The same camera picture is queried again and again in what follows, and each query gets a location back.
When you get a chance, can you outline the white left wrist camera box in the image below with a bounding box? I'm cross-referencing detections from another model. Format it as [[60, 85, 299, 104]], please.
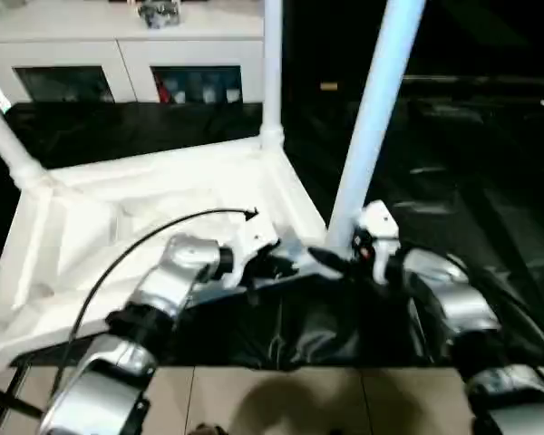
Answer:
[[225, 217, 282, 289]]

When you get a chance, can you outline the white plastic table leg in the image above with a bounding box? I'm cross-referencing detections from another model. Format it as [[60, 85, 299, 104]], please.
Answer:
[[0, 86, 48, 189], [326, 0, 429, 255], [259, 0, 287, 150]]

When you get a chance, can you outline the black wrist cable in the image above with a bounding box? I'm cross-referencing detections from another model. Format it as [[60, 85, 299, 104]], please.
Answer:
[[394, 245, 544, 354], [53, 208, 259, 400]]

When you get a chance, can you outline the black folding table frame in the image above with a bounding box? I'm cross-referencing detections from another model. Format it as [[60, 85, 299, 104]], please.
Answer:
[[0, 358, 42, 427]]

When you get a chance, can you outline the white sideboard cabinet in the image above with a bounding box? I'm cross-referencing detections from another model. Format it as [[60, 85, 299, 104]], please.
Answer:
[[0, 0, 266, 105]]

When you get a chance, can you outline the black low shelf board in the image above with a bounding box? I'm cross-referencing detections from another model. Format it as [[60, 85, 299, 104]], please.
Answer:
[[399, 76, 544, 93]]

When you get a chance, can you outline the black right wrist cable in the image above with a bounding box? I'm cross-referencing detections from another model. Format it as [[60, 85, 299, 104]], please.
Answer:
[[394, 245, 544, 354]]

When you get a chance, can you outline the white plastic table top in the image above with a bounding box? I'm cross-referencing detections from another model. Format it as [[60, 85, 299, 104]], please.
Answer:
[[0, 136, 341, 377]]

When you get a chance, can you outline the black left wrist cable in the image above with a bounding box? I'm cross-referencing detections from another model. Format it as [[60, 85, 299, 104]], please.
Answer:
[[53, 208, 259, 400]]

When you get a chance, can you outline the black plastic mat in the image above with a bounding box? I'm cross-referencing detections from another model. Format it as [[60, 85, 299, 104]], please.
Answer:
[[0, 91, 544, 371]]

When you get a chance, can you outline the grey crumpled object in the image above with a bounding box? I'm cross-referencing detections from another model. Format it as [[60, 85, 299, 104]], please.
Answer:
[[138, 0, 181, 28]]

